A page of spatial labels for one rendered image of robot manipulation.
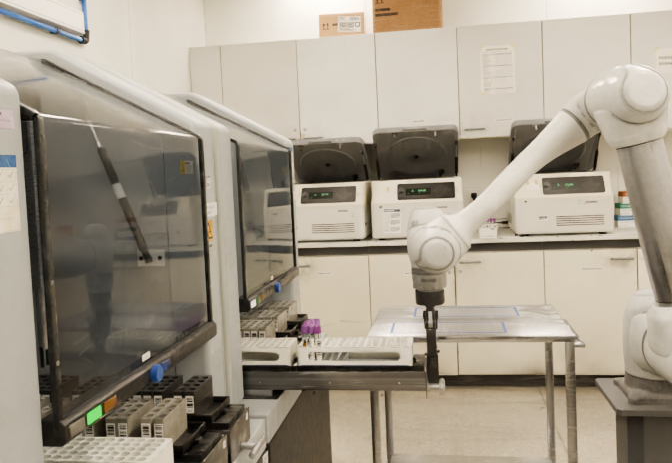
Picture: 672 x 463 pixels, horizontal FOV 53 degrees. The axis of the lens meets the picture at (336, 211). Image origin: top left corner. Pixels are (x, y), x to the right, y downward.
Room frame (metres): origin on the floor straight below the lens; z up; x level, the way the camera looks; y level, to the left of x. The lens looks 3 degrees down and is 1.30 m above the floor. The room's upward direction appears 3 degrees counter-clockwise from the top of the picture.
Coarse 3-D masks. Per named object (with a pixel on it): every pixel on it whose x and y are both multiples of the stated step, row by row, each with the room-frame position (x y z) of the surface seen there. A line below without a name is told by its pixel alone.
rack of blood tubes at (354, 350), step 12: (300, 348) 1.72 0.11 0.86; (312, 348) 1.72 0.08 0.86; (324, 348) 1.71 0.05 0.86; (336, 348) 1.71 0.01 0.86; (348, 348) 1.70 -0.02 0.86; (360, 348) 1.70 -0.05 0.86; (372, 348) 1.69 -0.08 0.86; (384, 348) 1.69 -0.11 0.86; (396, 348) 1.68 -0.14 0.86; (408, 348) 1.68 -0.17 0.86; (300, 360) 1.72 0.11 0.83; (324, 360) 1.73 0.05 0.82; (336, 360) 1.71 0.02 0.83; (348, 360) 1.78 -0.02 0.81; (360, 360) 1.77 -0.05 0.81; (372, 360) 1.77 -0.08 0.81; (384, 360) 1.76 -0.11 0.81; (396, 360) 1.76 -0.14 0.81; (408, 360) 1.68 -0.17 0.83
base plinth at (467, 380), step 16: (448, 384) 4.02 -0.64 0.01; (464, 384) 4.00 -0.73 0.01; (480, 384) 3.99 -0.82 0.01; (496, 384) 3.97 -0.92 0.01; (512, 384) 3.96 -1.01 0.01; (528, 384) 3.94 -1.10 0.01; (544, 384) 3.93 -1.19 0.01; (560, 384) 3.92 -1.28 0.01; (576, 384) 3.90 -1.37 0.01; (592, 384) 3.89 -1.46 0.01
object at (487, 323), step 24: (384, 312) 2.32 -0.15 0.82; (408, 312) 2.31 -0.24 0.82; (456, 312) 2.27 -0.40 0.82; (480, 312) 2.25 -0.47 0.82; (504, 312) 2.24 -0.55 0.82; (528, 312) 2.22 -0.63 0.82; (552, 312) 2.20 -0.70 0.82; (384, 336) 1.98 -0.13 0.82; (408, 336) 1.97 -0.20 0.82; (456, 336) 1.95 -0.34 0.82; (480, 336) 1.93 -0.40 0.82; (504, 336) 1.92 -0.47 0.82; (528, 336) 1.91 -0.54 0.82; (552, 336) 1.90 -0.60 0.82; (576, 336) 2.03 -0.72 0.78; (552, 360) 2.31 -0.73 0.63; (552, 384) 2.31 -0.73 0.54; (552, 408) 2.31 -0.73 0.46; (552, 432) 2.31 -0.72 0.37; (576, 432) 1.89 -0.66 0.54; (408, 456) 2.38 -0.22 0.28; (432, 456) 2.37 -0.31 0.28; (456, 456) 2.36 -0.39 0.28; (480, 456) 2.35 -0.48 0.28; (552, 456) 2.31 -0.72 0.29; (576, 456) 1.89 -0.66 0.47
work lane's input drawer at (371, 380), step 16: (256, 368) 1.73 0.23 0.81; (272, 368) 1.73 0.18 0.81; (288, 368) 1.72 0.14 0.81; (304, 368) 1.71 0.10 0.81; (320, 368) 1.71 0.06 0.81; (336, 368) 1.70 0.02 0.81; (352, 368) 1.69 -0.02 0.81; (368, 368) 1.69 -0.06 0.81; (384, 368) 1.68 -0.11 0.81; (400, 368) 1.67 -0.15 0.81; (416, 368) 1.67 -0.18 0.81; (256, 384) 1.72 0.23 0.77; (272, 384) 1.72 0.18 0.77; (288, 384) 1.71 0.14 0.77; (304, 384) 1.70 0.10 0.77; (320, 384) 1.70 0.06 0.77; (336, 384) 1.69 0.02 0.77; (352, 384) 1.68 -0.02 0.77; (368, 384) 1.68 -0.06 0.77; (384, 384) 1.67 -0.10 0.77; (400, 384) 1.66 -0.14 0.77; (416, 384) 1.66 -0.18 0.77; (432, 384) 1.71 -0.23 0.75
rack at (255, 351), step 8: (248, 344) 1.77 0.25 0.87; (256, 344) 1.78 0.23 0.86; (264, 344) 1.78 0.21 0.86; (272, 344) 1.77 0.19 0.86; (280, 344) 1.76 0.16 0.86; (288, 344) 1.75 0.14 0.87; (296, 344) 1.81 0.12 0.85; (248, 352) 1.84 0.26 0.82; (256, 352) 1.84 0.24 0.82; (264, 352) 1.84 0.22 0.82; (272, 352) 1.83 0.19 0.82; (280, 352) 1.73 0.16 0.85; (288, 352) 1.73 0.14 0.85; (296, 352) 1.80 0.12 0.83; (248, 360) 1.82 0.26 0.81; (256, 360) 1.82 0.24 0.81; (264, 360) 1.82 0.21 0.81; (272, 360) 1.81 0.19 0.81; (280, 360) 1.73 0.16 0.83; (288, 360) 1.73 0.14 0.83
